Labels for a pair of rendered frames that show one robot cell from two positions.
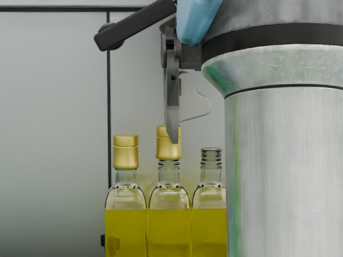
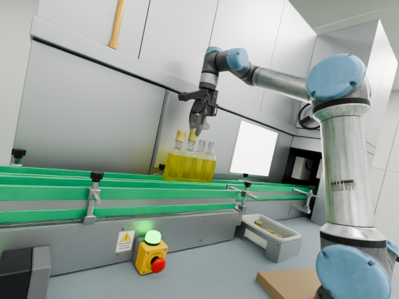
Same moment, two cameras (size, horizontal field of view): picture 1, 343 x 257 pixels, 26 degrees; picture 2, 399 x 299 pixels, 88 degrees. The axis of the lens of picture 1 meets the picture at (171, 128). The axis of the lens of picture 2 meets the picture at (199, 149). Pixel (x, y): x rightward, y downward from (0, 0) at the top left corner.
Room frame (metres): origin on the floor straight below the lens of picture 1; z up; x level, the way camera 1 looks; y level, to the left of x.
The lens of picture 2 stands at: (0.28, 0.47, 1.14)
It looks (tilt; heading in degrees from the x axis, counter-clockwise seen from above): 3 degrees down; 324
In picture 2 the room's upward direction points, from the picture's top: 12 degrees clockwise
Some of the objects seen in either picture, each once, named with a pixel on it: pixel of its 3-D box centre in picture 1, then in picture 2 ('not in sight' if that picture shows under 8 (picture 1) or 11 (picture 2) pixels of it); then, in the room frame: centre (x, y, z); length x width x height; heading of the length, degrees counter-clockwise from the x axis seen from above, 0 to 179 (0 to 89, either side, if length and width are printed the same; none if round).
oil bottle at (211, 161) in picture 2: not in sight; (205, 175); (1.00, -0.11, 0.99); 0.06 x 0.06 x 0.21; 3
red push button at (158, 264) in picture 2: not in sight; (157, 263); (0.74, 0.19, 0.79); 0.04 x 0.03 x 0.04; 93
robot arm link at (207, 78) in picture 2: not in sight; (208, 81); (0.99, -0.02, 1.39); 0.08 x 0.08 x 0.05
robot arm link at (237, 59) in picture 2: not in sight; (234, 61); (0.90, -0.05, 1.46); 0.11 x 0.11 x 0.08; 8
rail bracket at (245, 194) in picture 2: not in sight; (240, 193); (0.87, -0.23, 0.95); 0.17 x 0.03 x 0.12; 3
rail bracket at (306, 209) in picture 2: not in sight; (303, 202); (0.90, -0.87, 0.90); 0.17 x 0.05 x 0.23; 3
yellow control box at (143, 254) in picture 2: not in sight; (149, 254); (0.79, 0.20, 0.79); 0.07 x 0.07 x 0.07; 3
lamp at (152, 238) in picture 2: not in sight; (153, 237); (0.79, 0.20, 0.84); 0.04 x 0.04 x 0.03
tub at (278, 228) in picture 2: not in sight; (266, 234); (0.78, -0.35, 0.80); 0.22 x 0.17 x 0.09; 3
